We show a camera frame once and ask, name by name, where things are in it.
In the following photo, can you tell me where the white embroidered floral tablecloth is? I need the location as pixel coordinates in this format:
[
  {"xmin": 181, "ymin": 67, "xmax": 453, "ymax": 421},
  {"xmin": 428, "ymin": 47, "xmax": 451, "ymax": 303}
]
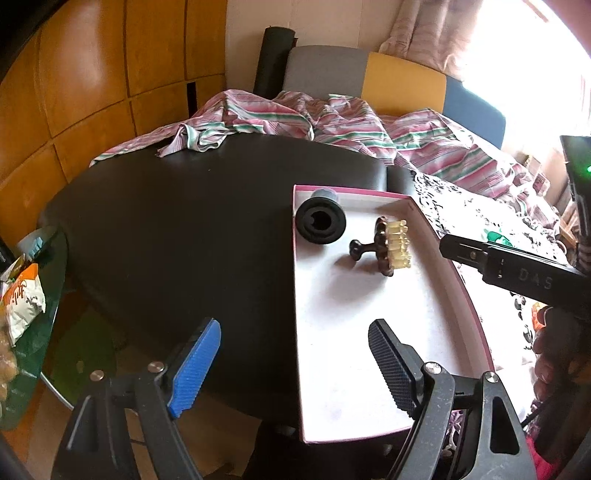
[{"xmin": 406, "ymin": 168, "xmax": 575, "ymax": 421}]

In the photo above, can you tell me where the white orange snack bag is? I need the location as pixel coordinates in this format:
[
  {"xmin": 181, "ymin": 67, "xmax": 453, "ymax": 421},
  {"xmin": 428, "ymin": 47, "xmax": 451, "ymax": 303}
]
[{"xmin": 0, "ymin": 263, "xmax": 47, "ymax": 344}]

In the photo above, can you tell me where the brown brush with yellow bristles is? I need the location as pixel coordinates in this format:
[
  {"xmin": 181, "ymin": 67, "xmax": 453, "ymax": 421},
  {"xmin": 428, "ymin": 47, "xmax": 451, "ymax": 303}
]
[{"xmin": 349, "ymin": 216, "xmax": 411, "ymax": 278}]

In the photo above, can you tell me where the pink green striped cloth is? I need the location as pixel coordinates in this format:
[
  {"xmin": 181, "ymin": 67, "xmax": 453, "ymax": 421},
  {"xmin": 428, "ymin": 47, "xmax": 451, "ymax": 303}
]
[{"xmin": 90, "ymin": 89, "xmax": 561, "ymax": 241}]

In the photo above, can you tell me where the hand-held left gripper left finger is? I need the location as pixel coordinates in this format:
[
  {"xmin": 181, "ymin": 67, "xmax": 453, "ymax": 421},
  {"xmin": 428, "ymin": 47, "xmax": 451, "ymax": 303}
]
[{"xmin": 50, "ymin": 318, "xmax": 222, "ymax": 480}]

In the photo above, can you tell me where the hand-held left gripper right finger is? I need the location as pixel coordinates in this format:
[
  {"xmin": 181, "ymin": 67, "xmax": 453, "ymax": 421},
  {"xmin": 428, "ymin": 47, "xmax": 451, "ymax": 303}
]
[{"xmin": 368, "ymin": 318, "xmax": 539, "ymax": 480}]

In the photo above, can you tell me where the black plastic spool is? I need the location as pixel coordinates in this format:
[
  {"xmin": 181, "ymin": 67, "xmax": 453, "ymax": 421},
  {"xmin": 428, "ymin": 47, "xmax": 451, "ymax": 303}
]
[{"xmin": 295, "ymin": 188, "xmax": 346, "ymax": 244}]

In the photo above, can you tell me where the person's right hand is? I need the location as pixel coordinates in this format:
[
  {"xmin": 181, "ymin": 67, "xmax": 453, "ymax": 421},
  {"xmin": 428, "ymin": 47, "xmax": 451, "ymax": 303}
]
[{"xmin": 531, "ymin": 305, "xmax": 583, "ymax": 402}]

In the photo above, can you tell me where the yellow green packet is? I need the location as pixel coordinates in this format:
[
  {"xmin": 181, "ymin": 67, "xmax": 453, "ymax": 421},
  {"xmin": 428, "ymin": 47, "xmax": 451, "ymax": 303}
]
[{"xmin": 0, "ymin": 256, "xmax": 28, "ymax": 282}]

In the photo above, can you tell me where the bag of brown snacks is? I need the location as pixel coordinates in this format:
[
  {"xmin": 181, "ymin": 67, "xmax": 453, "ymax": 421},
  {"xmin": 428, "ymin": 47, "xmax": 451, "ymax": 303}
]
[{"xmin": 0, "ymin": 323, "xmax": 21, "ymax": 416}]

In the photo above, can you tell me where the white box lid pink rim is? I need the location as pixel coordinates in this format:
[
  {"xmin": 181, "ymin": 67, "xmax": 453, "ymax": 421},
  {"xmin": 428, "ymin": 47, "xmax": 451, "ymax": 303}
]
[{"xmin": 292, "ymin": 185, "xmax": 497, "ymax": 444}]

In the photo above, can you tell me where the grey yellow blue sofa back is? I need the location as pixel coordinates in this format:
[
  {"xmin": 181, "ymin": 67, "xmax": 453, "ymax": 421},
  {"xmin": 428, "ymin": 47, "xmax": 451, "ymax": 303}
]
[{"xmin": 281, "ymin": 45, "xmax": 506, "ymax": 151}]

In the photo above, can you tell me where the round glass side table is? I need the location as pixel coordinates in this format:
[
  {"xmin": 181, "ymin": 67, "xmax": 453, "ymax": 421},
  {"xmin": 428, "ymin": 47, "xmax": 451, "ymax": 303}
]
[{"xmin": 0, "ymin": 226, "xmax": 121, "ymax": 430}]

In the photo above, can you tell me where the teal small box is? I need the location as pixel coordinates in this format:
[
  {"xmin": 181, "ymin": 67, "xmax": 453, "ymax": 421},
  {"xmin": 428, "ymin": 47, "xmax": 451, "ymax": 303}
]
[{"xmin": 18, "ymin": 231, "xmax": 51, "ymax": 264}]

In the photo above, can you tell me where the black rolled mat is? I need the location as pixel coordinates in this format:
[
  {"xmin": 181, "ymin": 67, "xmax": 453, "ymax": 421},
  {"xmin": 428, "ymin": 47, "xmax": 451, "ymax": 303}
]
[{"xmin": 253, "ymin": 27, "xmax": 296, "ymax": 97}]

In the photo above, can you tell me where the pink garment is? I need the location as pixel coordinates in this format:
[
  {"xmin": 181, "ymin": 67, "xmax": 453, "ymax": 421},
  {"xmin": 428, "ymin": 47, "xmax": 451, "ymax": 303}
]
[{"xmin": 526, "ymin": 438, "xmax": 571, "ymax": 480}]

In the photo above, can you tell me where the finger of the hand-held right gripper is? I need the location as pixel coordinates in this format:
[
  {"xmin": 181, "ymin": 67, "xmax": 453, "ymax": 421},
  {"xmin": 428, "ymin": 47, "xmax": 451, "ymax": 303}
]
[{"xmin": 440, "ymin": 235, "xmax": 490, "ymax": 274}]

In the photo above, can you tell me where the pink striped curtain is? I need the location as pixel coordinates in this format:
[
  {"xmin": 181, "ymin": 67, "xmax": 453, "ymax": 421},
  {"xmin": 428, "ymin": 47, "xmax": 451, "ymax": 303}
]
[{"xmin": 379, "ymin": 0, "xmax": 485, "ymax": 79}]

